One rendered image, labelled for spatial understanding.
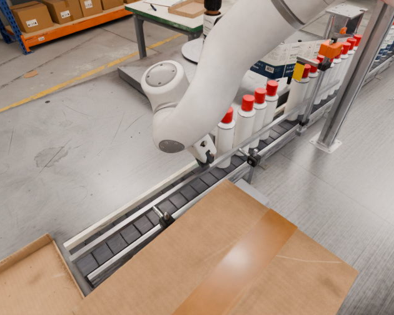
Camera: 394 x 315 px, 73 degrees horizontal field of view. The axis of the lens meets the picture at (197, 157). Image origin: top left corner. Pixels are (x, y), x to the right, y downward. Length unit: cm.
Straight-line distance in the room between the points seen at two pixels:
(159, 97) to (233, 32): 17
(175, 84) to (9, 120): 94
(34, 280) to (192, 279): 49
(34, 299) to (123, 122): 65
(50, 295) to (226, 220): 48
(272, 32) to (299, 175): 60
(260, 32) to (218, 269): 33
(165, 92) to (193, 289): 31
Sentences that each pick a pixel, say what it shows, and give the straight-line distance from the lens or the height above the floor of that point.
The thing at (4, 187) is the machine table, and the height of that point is 83.
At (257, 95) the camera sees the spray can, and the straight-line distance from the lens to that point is 79.
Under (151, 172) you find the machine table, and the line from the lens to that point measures 89.
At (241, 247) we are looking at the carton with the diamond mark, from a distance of 42.
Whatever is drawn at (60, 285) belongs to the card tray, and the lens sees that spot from 76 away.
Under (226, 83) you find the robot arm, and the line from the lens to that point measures 44.
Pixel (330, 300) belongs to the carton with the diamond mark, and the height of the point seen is 112.
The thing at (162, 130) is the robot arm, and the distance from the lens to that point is 46.
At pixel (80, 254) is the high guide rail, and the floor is 96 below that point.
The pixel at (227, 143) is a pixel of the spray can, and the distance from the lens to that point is 75.
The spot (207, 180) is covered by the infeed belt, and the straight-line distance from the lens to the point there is 79.
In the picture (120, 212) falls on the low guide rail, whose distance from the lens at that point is 71.
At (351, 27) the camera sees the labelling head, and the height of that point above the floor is 107.
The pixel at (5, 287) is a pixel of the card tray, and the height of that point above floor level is 83.
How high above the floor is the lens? 149
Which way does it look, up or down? 46 degrees down
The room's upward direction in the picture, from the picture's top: straight up
